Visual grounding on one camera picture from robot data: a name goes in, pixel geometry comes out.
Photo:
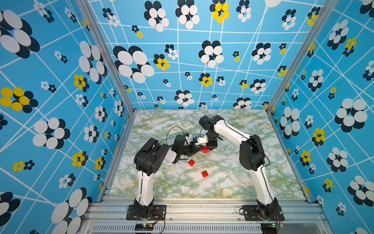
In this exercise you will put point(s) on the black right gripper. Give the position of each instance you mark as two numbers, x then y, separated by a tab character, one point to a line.
211	146

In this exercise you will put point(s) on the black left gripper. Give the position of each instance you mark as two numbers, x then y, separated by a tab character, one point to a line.
194	148

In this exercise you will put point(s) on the long red lego brick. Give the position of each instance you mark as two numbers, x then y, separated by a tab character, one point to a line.
205	150

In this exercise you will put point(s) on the small red lego brick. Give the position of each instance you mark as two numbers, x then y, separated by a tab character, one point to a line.
205	174

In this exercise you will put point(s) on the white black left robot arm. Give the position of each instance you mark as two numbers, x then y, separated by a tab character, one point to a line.
149	159

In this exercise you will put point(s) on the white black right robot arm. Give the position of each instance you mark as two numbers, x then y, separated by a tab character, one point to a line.
251	157

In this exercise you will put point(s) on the left controller board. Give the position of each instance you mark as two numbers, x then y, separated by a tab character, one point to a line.
144	227

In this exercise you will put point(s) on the controller board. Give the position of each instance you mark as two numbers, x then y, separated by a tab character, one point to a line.
144	227
269	229

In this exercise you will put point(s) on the right controller board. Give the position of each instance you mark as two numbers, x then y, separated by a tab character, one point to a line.
269	229

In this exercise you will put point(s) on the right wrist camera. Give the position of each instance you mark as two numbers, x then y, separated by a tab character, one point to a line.
202	140

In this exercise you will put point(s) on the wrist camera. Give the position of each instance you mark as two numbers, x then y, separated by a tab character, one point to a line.
202	140
188	137

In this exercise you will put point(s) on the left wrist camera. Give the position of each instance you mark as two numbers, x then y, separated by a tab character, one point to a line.
188	137

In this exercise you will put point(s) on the aluminium left table rail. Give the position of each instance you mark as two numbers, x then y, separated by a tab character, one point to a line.
117	157

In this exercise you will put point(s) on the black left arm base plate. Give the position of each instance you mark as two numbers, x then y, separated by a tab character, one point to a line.
141	213

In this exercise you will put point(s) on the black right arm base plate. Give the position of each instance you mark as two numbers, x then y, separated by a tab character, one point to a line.
261	213

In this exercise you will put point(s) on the aluminium right corner post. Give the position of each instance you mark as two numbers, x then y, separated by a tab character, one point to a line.
326	11

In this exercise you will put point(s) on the aluminium corner post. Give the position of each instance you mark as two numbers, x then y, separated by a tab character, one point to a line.
97	36
326	11

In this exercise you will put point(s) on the aluminium left corner post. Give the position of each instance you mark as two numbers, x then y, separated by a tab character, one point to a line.
97	36

